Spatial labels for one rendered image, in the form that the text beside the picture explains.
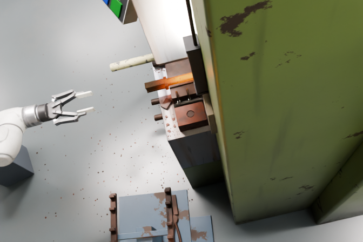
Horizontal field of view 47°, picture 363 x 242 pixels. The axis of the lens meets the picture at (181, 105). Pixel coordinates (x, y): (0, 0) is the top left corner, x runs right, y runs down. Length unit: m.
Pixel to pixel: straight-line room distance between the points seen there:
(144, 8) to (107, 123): 1.81
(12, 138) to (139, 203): 0.59
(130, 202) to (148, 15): 0.97
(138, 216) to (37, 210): 1.13
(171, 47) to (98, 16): 2.05
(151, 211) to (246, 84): 1.15
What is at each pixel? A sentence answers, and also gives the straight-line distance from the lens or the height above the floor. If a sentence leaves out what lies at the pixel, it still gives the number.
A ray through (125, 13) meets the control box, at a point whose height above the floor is 1.02.
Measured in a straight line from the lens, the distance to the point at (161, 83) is 1.73.
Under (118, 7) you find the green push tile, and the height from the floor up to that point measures 1.02.
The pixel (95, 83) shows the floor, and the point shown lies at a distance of 3.02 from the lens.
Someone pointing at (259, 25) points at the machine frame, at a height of 2.01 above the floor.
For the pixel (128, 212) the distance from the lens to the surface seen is 1.88.
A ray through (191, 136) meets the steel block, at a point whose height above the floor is 0.90.
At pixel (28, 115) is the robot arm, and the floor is 1.04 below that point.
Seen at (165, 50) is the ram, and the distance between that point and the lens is 1.31.
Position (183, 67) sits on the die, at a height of 0.99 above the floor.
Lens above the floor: 2.54
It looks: 65 degrees down
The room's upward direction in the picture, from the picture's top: 19 degrees counter-clockwise
